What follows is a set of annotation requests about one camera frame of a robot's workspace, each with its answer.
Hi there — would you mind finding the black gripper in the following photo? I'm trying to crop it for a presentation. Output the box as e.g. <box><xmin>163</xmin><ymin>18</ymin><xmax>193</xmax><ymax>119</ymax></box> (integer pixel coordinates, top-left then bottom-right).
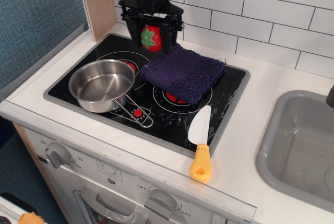
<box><xmin>118</xmin><ymin>0</ymin><xmax>184</xmax><ymax>53</ymax></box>

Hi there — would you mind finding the red toy strawberry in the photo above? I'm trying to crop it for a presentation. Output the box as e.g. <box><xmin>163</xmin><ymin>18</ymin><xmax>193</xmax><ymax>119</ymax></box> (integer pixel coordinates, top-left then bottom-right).
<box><xmin>140</xmin><ymin>25</ymin><xmax>162</xmax><ymax>52</ymax></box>

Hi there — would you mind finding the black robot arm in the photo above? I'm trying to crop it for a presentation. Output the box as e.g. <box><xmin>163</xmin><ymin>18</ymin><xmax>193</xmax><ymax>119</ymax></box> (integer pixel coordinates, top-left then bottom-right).
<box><xmin>118</xmin><ymin>0</ymin><xmax>184</xmax><ymax>53</ymax></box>

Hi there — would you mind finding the purple folded cloth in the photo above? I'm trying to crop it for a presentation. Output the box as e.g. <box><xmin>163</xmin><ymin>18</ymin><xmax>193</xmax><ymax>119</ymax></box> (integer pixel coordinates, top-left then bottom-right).
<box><xmin>140</xmin><ymin>43</ymin><xmax>226</xmax><ymax>104</ymax></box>

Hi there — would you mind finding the wooden side panel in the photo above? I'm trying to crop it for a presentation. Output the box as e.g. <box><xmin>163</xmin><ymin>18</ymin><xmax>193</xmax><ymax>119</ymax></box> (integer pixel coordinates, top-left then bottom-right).
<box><xmin>82</xmin><ymin>0</ymin><xmax>117</xmax><ymax>42</ymax></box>

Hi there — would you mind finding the stainless steel pot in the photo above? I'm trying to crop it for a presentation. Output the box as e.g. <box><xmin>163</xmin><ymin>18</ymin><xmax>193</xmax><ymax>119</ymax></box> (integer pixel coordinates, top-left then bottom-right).
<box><xmin>68</xmin><ymin>59</ymin><xmax>153</xmax><ymax>128</ymax></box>

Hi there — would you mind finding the black toy stovetop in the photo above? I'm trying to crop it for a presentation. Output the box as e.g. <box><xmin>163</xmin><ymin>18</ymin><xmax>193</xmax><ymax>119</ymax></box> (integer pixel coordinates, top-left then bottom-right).
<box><xmin>43</xmin><ymin>33</ymin><xmax>251</xmax><ymax>157</ymax></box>

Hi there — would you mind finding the grey left oven knob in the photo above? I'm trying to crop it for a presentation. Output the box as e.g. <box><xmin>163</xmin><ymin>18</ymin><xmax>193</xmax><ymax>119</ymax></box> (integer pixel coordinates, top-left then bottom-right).
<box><xmin>45</xmin><ymin>142</ymin><xmax>71</xmax><ymax>169</ymax></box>

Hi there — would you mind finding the grey oven knob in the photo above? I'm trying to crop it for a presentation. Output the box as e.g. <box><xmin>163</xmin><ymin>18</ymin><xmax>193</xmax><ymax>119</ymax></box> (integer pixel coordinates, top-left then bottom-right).
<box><xmin>144</xmin><ymin>189</ymin><xmax>177</xmax><ymax>220</ymax></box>
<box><xmin>45</xmin><ymin>142</ymin><xmax>71</xmax><ymax>169</ymax></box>

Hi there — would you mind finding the grey right oven knob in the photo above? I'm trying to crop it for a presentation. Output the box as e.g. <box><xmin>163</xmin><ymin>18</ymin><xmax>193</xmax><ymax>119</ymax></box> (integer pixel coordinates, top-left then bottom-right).
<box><xmin>144</xmin><ymin>189</ymin><xmax>177</xmax><ymax>220</ymax></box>

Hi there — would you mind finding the grey sink basin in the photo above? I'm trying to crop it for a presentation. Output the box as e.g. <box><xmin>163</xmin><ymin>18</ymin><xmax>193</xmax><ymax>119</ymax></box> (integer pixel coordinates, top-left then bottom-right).
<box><xmin>256</xmin><ymin>90</ymin><xmax>333</xmax><ymax>212</ymax></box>

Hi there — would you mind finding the yellow handled toy knife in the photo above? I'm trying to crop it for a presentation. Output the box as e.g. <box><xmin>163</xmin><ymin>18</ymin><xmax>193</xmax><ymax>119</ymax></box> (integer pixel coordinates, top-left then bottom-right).
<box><xmin>188</xmin><ymin>105</ymin><xmax>212</xmax><ymax>183</ymax></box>

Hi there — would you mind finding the grey oven door handle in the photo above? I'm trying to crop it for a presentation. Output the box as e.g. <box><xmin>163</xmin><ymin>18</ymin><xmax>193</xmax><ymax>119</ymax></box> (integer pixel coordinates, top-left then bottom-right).
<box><xmin>81</xmin><ymin>188</ymin><xmax>136</xmax><ymax>221</ymax></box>

